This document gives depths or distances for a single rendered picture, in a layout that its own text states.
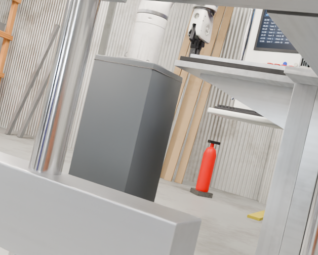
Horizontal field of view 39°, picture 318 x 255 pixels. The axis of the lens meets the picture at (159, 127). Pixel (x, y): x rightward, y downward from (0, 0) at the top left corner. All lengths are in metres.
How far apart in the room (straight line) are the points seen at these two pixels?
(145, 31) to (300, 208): 0.83
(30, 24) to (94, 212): 7.87
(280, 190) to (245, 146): 4.78
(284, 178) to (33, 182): 0.82
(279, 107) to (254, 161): 4.62
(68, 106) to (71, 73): 0.05
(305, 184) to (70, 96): 0.80
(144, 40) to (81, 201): 1.12
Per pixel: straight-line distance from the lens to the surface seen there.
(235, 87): 1.49
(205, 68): 1.45
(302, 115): 1.32
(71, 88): 0.68
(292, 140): 1.32
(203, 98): 5.91
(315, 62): 0.93
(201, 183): 5.07
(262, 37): 2.53
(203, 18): 1.58
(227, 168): 6.15
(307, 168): 1.31
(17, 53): 8.47
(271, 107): 1.45
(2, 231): 0.71
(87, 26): 0.69
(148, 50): 1.67
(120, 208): 0.58
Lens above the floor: 0.66
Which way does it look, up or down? level
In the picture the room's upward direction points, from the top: 13 degrees clockwise
